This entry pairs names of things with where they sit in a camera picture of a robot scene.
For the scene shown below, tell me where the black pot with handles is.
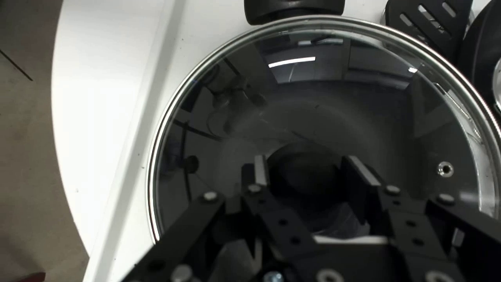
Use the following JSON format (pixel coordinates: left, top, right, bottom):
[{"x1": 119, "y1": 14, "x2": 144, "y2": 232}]
[{"x1": 244, "y1": 0, "x2": 346, "y2": 25}]

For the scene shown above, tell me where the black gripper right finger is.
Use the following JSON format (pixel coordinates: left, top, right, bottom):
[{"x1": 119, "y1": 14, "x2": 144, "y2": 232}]
[{"x1": 339, "y1": 155, "x2": 501, "y2": 282}]

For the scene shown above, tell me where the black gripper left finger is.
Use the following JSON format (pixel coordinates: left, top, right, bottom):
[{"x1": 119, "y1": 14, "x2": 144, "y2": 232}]
[{"x1": 122, "y1": 163, "x2": 316, "y2": 282}]

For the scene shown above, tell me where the black slotted spatula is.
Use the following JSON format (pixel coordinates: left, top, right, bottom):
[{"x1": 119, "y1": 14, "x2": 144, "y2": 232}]
[{"x1": 385, "y1": 0, "x2": 473, "y2": 58}]

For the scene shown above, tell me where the white plastic tray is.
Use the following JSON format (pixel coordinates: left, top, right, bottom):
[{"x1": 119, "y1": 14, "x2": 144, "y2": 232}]
[{"x1": 84, "y1": 0, "x2": 407, "y2": 282}]

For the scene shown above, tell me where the glass pot lid black knob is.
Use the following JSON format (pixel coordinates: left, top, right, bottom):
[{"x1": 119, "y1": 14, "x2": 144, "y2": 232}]
[{"x1": 148, "y1": 17, "x2": 499, "y2": 235}]

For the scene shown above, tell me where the white round table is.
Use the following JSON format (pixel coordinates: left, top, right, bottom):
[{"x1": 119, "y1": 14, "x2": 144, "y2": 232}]
[{"x1": 51, "y1": 0, "x2": 175, "y2": 251}]

